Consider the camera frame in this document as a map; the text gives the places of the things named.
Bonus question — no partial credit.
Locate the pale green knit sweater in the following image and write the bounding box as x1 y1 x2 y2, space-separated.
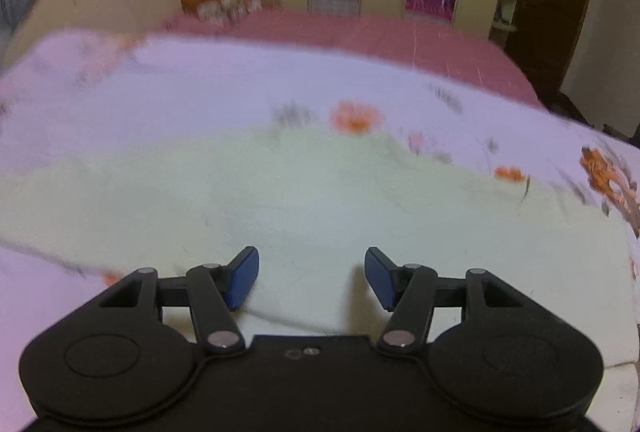
1 127 639 366

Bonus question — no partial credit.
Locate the pink checked bed cover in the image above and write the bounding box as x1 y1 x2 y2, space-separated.
160 9 542 108

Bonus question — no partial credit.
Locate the floral lilac bed sheet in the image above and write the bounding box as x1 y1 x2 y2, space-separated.
1 31 639 431

